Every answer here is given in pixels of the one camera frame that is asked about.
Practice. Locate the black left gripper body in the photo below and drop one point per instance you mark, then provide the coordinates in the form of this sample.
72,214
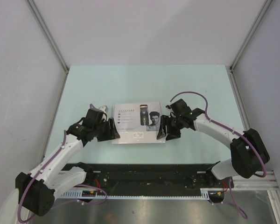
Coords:
102,130

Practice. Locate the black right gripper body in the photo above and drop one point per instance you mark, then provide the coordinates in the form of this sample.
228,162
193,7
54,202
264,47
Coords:
174,126

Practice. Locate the white cardboard box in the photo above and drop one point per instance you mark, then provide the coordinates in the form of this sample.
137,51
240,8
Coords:
127,121

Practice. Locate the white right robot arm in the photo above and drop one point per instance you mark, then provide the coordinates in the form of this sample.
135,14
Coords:
248,152

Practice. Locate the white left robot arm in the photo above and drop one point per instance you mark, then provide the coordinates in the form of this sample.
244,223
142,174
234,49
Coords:
39,188

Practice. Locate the silver black hair clipper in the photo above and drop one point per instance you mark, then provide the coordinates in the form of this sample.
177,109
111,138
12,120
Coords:
144,115

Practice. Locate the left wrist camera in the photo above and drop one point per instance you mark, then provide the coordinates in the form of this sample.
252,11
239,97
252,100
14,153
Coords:
104,109

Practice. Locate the aluminium frame rail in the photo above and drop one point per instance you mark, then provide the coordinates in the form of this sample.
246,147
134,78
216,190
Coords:
269,183

